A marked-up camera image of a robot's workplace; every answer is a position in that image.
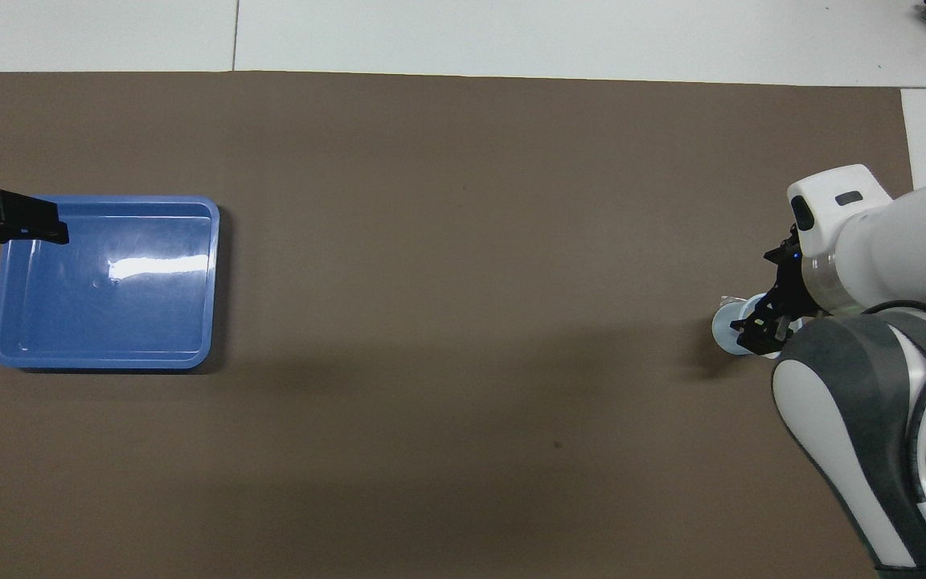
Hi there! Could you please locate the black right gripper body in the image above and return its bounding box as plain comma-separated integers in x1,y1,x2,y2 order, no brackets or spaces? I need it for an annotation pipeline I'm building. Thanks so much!
763,225,819,316

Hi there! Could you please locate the translucent plastic cup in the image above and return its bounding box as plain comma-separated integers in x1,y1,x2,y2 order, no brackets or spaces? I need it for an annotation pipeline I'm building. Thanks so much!
711,294,805,356

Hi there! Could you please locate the blue plastic tray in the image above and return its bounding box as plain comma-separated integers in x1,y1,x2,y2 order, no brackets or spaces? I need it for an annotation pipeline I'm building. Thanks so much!
0,195,221,371

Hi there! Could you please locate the large brown table mat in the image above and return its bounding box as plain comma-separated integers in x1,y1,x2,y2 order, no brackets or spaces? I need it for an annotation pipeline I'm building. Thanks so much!
0,71,926,579

